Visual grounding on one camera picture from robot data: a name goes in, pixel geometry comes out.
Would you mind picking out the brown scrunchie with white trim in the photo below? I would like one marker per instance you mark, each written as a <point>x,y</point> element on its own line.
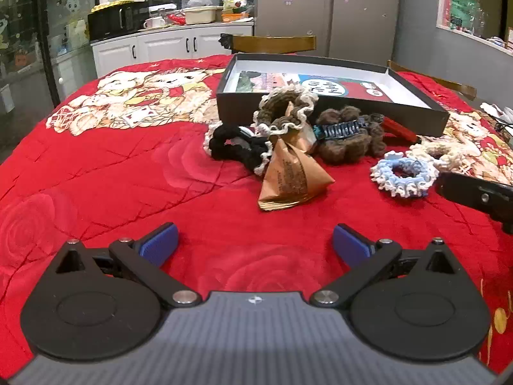
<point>276,100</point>

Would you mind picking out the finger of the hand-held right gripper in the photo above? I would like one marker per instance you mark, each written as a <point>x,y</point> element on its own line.
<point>469,192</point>

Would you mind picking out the beige plastic basin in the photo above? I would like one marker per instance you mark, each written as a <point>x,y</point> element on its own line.
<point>200,16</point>

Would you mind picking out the orange food container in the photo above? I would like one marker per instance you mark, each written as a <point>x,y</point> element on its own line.
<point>234,17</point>

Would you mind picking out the red plastic bag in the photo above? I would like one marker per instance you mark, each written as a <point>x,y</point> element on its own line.
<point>175,19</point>

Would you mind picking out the blue and white scrunchie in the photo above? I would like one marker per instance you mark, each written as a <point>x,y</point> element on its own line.
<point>384,176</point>

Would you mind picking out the white cloth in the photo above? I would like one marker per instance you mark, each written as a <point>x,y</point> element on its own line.
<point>495,112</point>

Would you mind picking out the wooden chair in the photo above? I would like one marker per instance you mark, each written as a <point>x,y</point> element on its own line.
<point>441,82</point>
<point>272,44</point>

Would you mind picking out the black microwave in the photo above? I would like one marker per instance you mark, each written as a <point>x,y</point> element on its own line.
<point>116,20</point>

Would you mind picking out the cream scrunchie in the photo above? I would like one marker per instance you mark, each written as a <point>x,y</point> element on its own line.
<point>453,156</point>

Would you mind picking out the grey plastic bag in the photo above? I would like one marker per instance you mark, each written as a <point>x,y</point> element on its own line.
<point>198,0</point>

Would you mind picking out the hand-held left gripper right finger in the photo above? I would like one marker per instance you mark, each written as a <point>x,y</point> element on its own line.
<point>349,244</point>

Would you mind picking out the silver refrigerator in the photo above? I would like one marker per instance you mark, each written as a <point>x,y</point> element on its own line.
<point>352,16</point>

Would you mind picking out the red printed blanket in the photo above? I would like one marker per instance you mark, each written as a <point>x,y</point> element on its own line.
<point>120,192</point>

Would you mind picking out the white wall shelf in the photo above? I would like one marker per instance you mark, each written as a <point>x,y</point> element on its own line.
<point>473,38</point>

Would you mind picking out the white cabinet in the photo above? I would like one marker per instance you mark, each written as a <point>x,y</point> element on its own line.
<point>160,46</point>

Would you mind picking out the brown fuzzy hair clip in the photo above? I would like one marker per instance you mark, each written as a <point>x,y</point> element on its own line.
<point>340,148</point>
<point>376,136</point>

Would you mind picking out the green paper notice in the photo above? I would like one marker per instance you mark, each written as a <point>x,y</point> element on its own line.
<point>463,8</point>

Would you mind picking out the black scrunchie with white trim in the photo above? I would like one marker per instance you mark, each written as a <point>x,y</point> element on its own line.
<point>256,156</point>

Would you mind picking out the shallow black cardboard box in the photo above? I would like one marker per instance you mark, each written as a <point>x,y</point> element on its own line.
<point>236,108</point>

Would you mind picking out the yellow ruffled object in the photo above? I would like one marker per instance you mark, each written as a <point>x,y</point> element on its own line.
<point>110,5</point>

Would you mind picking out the white cup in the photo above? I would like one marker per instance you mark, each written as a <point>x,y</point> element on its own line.
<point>154,23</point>

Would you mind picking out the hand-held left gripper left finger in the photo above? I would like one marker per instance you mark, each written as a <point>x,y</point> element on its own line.
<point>159,244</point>

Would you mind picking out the brown triangular snack packet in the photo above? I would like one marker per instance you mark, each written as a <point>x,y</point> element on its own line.
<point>298,138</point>
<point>292,176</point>

